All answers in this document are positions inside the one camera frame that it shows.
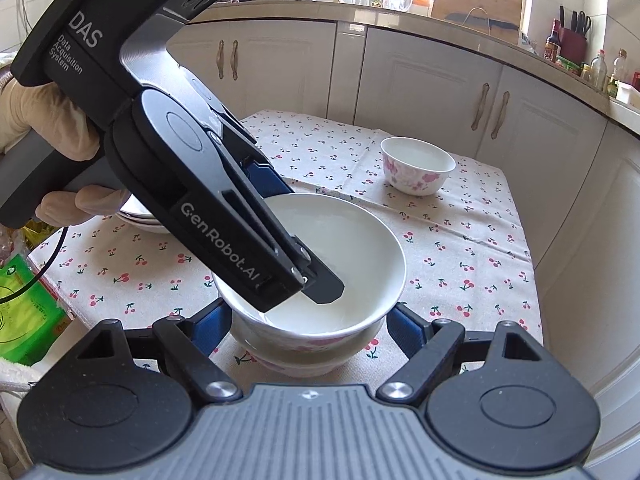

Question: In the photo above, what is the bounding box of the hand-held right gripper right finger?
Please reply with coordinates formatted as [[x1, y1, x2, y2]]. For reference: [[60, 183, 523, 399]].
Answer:
[[375, 301, 548, 403]]

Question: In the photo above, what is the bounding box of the black cable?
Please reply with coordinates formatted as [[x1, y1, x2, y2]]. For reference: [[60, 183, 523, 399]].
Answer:
[[0, 226, 69, 306]]

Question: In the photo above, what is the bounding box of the green plastic packet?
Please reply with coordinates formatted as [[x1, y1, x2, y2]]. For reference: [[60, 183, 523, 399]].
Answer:
[[0, 252, 74, 367]]

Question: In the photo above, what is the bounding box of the white cabinet door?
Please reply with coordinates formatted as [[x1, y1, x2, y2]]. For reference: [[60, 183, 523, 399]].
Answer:
[[231, 21, 337, 122], [530, 125, 640, 413], [165, 22, 236, 126], [360, 27, 503, 161], [475, 67, 613, 261]]

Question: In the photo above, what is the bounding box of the dark red knife block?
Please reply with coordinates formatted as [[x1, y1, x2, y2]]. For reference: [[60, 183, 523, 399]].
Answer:
[[557, 6, 592, 62]]

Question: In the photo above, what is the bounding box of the cherry print tablecloth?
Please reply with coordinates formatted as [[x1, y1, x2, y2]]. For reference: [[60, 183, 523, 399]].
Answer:
[[27, 109, 544, 377]]

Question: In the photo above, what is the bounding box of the yellow plastic bag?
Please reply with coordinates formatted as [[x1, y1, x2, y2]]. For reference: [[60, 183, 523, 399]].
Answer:
[[11, 222, 62, 261]]

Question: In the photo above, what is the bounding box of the white pink floral bowl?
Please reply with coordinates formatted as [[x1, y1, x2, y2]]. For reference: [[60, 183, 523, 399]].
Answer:
[[212, 192, 407, 349], [380, 136, 457, 197], [232, 310, 389, 379]]

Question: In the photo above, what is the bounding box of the white fluffy cloth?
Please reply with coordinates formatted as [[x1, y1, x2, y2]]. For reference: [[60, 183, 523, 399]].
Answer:
[[0, 355, 47, 402]]

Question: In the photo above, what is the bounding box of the kitchen countertop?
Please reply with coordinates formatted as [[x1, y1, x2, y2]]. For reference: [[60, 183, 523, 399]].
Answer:
[[190, 0, 640, 137]]

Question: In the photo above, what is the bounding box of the dark sauce bottle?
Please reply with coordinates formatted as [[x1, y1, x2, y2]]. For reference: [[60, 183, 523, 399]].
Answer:
[[543, 19, 562, 64]]

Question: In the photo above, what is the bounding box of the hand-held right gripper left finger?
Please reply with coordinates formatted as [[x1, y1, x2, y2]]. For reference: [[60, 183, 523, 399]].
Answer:
[[75, 299, 243, 403]]

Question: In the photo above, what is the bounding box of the person's left hand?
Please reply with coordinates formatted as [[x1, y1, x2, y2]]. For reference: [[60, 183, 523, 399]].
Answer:
[[0, 77, 132, 225]]

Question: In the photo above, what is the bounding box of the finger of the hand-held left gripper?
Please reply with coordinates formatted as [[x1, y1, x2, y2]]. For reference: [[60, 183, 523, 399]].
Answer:
[[165, 187, 347, 312], [212, 127, 297, 202]]

